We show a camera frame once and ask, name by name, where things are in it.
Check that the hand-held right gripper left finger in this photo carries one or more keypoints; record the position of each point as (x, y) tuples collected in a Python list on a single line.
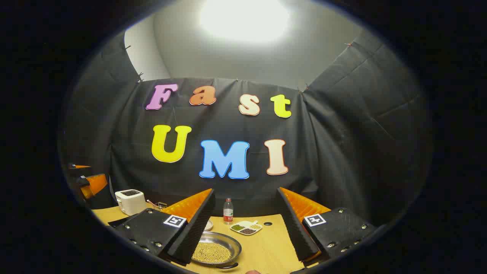
[(194, 232)]

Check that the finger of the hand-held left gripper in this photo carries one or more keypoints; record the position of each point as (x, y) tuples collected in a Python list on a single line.
[(80, 166), (97, 184)]

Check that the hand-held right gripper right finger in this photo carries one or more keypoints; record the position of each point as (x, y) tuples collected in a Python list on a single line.
[(295, 228)]

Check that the stainless steel pot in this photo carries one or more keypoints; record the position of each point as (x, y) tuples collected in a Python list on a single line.
[(230, 240)]

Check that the white round plate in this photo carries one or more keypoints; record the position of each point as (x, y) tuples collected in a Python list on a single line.
[(209, 225)]

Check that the pile of soybeans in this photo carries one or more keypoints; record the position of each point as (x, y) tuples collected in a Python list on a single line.
[(213, 253)]

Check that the white toaster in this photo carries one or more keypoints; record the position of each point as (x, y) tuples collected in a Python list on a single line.
[(130, 201)]

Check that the small yellow beans portion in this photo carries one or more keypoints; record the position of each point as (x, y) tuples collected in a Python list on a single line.
[(255, 227)]

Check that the clear water bottle red label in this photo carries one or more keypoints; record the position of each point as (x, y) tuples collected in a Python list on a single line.
[(228, 211)]

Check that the green mung beans portion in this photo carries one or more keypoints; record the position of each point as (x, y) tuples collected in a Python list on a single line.
[(238, 227)]

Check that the dark red beans portion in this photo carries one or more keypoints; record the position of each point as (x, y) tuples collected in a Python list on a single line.
[(248, 231)]

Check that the white divided dish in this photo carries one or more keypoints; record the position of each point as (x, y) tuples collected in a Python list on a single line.
[(246, 227)]

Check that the pink stick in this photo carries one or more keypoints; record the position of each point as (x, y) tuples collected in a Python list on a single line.
[(151, 203)]

